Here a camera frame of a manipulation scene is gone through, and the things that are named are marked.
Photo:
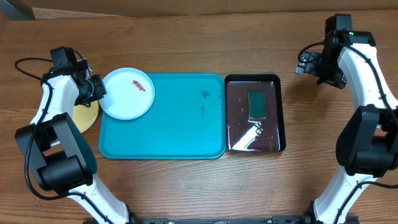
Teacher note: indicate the yellow plate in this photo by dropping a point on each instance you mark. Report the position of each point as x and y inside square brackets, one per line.
[84, 117]

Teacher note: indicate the black water tray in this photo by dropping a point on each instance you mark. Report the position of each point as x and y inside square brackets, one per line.
[254, 135]

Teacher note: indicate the green sponge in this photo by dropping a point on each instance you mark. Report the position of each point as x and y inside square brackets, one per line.
[257, 105]

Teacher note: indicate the brown cardboard backdrop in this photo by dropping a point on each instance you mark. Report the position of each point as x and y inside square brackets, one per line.
[196, 7]

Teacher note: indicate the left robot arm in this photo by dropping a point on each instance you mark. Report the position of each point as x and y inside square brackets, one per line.
[58, 161]

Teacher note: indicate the teal plastic tray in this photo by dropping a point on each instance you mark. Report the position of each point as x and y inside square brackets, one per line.
[187, 120]

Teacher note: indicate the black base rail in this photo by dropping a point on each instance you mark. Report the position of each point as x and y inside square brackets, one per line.
[273, 220]

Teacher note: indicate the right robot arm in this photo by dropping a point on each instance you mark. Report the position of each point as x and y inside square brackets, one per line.
[367, 147]

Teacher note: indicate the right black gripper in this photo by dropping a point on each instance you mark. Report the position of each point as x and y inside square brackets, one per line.
[339, 81]

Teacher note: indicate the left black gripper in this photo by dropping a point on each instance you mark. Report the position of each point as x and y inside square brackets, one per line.
[101, 92]

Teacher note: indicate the light blue plate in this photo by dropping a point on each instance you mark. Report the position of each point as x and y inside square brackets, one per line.
[129, 93]

